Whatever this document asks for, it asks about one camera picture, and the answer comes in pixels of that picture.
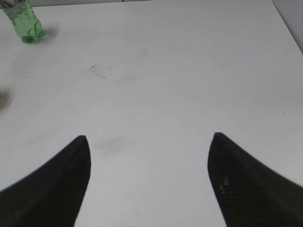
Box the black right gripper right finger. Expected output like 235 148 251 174
207 132 303 227

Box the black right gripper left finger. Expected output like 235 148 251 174
0 135 91 227

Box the transparent plastic cup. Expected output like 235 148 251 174
0 91 9 108

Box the green soda bottle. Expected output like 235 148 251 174
0 0 44 44

